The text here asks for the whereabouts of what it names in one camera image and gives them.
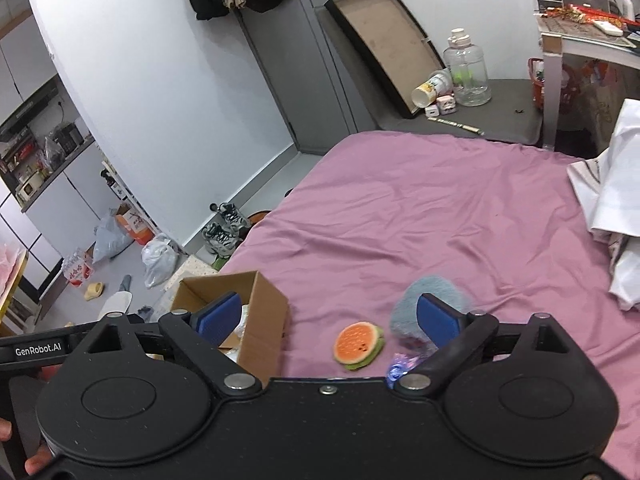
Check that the black framed board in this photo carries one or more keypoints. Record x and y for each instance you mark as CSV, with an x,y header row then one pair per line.
x,y
385,45

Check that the grey plastic bag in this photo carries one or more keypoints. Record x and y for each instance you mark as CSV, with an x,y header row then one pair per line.
x,y
111,240

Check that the purple shiny wrapper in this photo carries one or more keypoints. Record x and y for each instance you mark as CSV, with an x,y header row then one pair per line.
x,y
400,369

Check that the kitchen counter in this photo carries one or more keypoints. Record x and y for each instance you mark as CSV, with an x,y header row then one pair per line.
x,y
40,160

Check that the grey door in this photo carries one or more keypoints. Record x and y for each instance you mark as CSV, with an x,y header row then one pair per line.
x,y
280,60

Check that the person's left hand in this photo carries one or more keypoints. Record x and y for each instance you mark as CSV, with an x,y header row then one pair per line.
x,y
37,469

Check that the paper cup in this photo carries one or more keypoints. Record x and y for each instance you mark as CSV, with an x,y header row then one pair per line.
x,y
431,89

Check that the small pink white box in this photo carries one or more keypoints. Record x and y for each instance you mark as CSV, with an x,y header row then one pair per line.
x,y
446,104
431,110

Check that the yellow slipper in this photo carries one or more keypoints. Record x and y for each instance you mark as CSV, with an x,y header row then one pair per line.
x,y
93,291

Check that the white bottle red cap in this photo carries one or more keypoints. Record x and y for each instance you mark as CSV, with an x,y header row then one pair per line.
x,y
628,5

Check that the burger plush toy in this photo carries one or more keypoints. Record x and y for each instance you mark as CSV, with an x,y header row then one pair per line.
x,y
359,345

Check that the thin patterned stick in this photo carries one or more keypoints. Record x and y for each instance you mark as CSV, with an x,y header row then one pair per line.
x,y
457,125

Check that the red white snack pack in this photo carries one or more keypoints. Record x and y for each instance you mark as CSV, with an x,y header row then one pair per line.
x,y
77,270

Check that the pink bed sheet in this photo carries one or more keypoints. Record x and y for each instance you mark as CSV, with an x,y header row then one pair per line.
x,y
425,210

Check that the orange white carton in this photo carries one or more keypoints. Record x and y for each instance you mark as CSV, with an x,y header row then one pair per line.
x,y
134,225

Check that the red basket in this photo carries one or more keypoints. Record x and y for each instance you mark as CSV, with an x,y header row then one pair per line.
x,y
537,82

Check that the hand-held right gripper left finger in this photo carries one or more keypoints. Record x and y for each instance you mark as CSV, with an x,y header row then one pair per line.
x,y
220,316

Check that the grey fluffy plush toy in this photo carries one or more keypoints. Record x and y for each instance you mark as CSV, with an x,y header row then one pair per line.
x,y
440,287

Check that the white plastic bag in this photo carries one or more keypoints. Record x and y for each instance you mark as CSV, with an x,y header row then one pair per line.
x,y
160,260

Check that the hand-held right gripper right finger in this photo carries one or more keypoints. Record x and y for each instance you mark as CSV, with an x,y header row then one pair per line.
x,y
437,321

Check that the grey white sneaker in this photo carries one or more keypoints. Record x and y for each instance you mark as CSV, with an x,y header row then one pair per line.
x,y
220,239
231,216

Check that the white desk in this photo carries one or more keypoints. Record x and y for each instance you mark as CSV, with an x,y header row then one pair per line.
x,y
585,45

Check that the beige dotted cloth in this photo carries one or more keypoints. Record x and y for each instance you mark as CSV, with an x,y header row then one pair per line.
x,y
192,265

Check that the clear water jug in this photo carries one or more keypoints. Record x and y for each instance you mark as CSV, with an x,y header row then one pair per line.
x,y
466,72

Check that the white crumpled cloth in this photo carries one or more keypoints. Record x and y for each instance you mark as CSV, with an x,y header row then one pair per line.
x,y
612,185

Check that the cardboard box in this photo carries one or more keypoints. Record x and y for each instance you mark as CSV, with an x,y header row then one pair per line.
x,y
265,320

